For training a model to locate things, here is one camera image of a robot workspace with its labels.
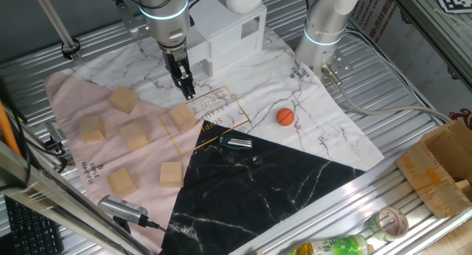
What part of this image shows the marble pink black cloth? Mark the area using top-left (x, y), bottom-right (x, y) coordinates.
top-left (43, 24), bottom-right (385, 255)

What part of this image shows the white plastic drawer cabinet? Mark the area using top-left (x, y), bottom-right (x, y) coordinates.
top-left (187, 0), bottom-right (268, 78)

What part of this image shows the green holder with silver bits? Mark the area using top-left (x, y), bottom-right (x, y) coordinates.
top-left (217, 135), bottom-right (254, 150)

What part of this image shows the black keyboard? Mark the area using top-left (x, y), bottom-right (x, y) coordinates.
top-left (3, 195), bottom-right (66, 255)

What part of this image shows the plain wooden cube block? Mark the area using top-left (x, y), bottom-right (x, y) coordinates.
top-left (167, 102), bottom-right (198, 133)
top-left (78, 114), bottom-right (107, 144)
top-left (159, 161), bottom-right (184, 189)
top-left (108, 85), bottom-right (140, 115)
top-left (119, 121), bottom-right (150, 152)
top-left (105, 167), bottom-right (139, 200)

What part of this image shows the small gray clamped device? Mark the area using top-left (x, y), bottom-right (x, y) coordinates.
top-left (44, 121), bottom-right (70, 155)

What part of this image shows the small orange basketball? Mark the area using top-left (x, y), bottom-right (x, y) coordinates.
top-left (276, 107), bottom-right (296, 128)

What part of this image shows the black camera cable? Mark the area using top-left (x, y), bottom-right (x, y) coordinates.
top-left (142, 216), bottom-right (167, 233)

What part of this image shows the white sheet with red print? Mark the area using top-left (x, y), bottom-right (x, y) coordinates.
top-left (348, 0), bottom-right (472, 122)

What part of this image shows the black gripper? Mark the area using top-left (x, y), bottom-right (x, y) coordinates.
top-left (162, 48), bottom-right (196, 101)

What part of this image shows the clear tape roll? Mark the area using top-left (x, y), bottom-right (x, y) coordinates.
top-left (368, 206), bottom-right (410, 243)

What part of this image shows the white cable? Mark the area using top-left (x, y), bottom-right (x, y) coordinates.
top-left (344, 29), bottom-right (445, 120)

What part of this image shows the green tea bottle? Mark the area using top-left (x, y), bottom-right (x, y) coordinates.
top-left (285, 234), bottom-right (369, 255)

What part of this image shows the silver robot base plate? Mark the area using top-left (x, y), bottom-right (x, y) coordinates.
top-left (313, 50), bottom-right (354, 83)

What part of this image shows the aluminium frame post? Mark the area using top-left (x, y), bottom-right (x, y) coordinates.
top-left (0, 140), bottom-right (152, 255)

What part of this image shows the orange pole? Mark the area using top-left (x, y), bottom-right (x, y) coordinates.
top-left (0, 99), bottom-right (22, 156)

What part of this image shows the silver depth camera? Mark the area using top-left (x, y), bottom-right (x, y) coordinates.
top-left (97, 195), bottom-right (149, 226)

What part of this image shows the aluminium frame beam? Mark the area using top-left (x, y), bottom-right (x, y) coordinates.
top-left (386, 0), bottom-right (472, 88)

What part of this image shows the black white marker board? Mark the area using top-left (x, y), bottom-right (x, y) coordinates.
top-left (433, 0), bottom-right (472, 15)

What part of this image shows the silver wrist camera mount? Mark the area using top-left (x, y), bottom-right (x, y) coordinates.
top-left (117, 0), bottom-right (148, 39)

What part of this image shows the gray robot cable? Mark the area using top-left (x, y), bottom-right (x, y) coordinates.
top-left (320, 63), bottom-right (453, 124)

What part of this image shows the brown cardboard box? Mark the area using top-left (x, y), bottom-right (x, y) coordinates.
top-left (395, 119), bottom-right (472, 219)

